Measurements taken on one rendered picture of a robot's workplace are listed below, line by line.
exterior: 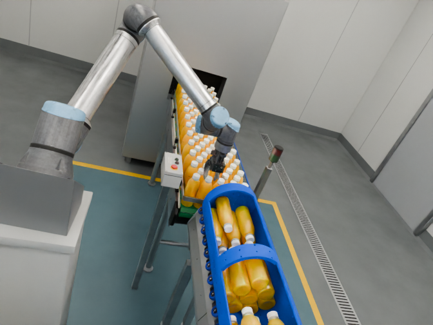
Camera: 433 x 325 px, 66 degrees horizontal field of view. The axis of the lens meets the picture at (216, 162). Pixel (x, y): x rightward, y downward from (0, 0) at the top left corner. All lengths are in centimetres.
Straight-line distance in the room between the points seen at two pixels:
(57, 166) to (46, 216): 18
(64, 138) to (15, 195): 24
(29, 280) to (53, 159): 50
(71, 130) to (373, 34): 566
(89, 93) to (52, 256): 67
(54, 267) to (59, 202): 29
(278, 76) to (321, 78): 78
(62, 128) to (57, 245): 42
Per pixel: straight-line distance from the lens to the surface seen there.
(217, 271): 137
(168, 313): 238
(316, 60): 613
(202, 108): 150
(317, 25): 598
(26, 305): 168
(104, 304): 253
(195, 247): 176
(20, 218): 137
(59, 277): 150
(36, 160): 129
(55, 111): 133
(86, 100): 154
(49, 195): 126
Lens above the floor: 210
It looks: 29 degrees down
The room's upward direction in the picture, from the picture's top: 22 degrees clockwise
